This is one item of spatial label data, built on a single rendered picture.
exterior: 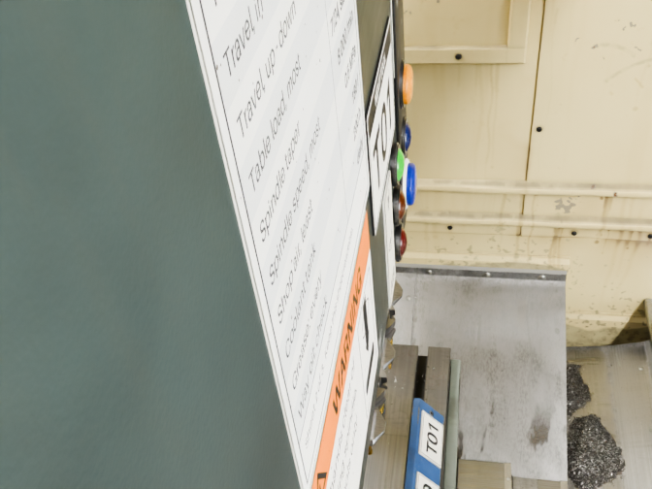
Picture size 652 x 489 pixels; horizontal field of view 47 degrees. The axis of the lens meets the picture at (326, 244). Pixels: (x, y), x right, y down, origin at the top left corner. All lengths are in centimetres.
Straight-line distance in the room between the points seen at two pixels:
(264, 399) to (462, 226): 133
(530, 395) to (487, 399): 8
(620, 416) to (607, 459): 11
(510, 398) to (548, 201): 39
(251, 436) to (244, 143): 7
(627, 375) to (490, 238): 42
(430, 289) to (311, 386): 134
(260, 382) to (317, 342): 6
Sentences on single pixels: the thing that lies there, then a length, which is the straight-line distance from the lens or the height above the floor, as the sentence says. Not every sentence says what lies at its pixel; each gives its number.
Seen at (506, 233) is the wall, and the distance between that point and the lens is 151.
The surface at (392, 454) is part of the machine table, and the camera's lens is 127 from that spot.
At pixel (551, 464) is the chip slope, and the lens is 151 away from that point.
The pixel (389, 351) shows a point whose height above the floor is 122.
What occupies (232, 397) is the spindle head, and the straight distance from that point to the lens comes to 16.
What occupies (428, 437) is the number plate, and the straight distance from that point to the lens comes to 123.
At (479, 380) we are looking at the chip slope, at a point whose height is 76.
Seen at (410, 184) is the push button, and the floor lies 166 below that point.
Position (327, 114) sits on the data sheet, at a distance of 25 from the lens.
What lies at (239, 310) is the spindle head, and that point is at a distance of 16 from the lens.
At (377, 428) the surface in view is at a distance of 92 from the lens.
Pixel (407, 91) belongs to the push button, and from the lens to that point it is 47.
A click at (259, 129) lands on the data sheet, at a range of 17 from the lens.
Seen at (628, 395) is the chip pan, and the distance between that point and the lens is 168.
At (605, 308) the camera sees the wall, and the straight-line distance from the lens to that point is 168.
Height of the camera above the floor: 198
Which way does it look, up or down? 42 degrees down
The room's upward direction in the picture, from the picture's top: 8 degrees counter-clockwise
